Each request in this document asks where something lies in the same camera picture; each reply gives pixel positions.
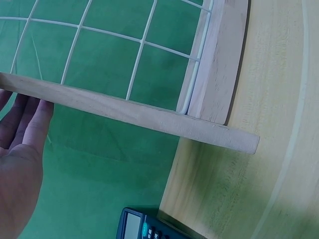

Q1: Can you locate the person's left hand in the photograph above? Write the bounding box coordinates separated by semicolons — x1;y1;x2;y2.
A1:
0;89;54;239

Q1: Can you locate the wooden rack with white grid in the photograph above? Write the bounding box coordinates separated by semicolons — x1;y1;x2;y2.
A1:
0;0;260;155

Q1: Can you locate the dark grey calculator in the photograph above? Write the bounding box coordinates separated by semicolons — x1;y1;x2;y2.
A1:
116;207;175;239

